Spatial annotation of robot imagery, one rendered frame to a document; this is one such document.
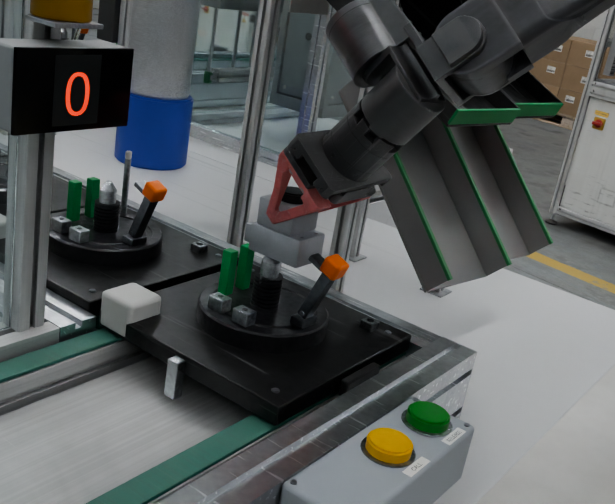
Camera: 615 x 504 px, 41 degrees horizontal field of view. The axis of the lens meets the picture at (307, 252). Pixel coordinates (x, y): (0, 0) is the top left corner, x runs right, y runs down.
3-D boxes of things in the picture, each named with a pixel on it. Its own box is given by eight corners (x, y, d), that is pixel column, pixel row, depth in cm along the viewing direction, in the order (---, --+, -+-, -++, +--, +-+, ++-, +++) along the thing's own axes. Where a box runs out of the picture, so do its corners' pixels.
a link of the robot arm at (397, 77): (426, 102, 68) (463, 105, 72) (387, 38, 70) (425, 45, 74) (372, 152, 72) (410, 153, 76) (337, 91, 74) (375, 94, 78)
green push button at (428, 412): (453, 431, 76) (458, 413, 76) (433, 447, 73) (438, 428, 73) (416, 413, 79) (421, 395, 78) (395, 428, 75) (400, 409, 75)
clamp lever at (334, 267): (316, 318, 84) (351, 265, 80) (305, 323, 83) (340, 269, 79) (293, 295, 86) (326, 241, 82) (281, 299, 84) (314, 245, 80)
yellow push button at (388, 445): (417, 460, 71) (422, 441, 70) (393, 479, 68) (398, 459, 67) (378, 440, 73) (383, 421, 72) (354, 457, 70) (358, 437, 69)
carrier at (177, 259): (238, 272, 105) (252, 178, 100) (88, 319, 86) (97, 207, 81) (112, 214, 117) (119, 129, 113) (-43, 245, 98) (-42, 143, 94)
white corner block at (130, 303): (160, 330, 86) (164, 295, 85) (127, 342, 83) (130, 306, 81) (129, 314, 89) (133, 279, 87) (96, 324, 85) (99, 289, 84)
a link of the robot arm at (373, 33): (491, 38, 65) (511, 71, 73) (422, -68, 68) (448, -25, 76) (367, 123, 69) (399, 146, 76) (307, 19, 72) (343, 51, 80)
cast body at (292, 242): (321, 260, 84) (332, 196, 82) (295, 269, 81) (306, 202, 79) (259, 235, 89) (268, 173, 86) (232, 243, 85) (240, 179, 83)
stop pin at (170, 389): (182, 396, 79) (186, 360, 78) (173, 400, 78) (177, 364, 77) (171, 390, 80) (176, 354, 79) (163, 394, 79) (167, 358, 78)
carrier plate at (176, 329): (408, 350, 91) (412, 333, 91) (275, 426, 73) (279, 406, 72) (247, 276, 104) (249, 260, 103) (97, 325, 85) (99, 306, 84)
